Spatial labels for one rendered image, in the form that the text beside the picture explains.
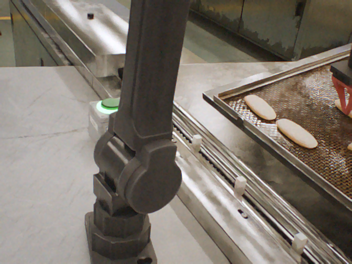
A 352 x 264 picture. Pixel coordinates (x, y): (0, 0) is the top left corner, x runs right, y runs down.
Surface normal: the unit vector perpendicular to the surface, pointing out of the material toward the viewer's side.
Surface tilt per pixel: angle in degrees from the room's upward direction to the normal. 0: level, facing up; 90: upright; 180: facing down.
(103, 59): 90
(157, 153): 90
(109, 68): 90
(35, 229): 0
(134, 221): 90
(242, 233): 0
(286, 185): 0
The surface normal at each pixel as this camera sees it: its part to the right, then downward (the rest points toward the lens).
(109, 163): -0.73, -0.11
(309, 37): 0.47, 0.48
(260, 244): 0.09, -0.86
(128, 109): -0.81, 0.16
